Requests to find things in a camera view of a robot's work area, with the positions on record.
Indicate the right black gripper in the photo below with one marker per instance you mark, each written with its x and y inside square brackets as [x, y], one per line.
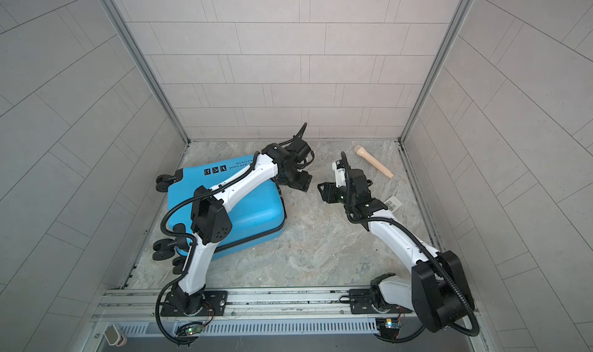
[330, 190]

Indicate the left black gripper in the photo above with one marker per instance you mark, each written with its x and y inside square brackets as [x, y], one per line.
[303, 183]

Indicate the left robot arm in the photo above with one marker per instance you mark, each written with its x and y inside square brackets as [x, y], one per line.
[199, 223]

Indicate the small white remote control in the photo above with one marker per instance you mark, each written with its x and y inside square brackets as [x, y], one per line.
[393, 204]

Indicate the white ventilation grille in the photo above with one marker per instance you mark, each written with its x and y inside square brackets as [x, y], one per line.
[224, 328]

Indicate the small white pink object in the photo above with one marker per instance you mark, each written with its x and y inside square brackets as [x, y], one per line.
[114, 336]

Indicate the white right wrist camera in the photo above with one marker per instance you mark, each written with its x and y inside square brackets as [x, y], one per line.
[339, 173]

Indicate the beige wooden handle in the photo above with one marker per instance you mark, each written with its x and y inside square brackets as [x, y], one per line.
[362, 152]

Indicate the right circuit board with wires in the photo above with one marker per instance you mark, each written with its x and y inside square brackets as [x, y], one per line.
[388, 329]

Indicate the circuit board with wires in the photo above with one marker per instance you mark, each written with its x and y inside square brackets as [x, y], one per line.
[388, 329]
[190, 330]

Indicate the left circuit board with wires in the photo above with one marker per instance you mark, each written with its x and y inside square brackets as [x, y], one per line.
[190, 330]

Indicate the aluminium mounting rail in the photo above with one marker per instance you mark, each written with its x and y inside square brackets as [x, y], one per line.
[255, 304]

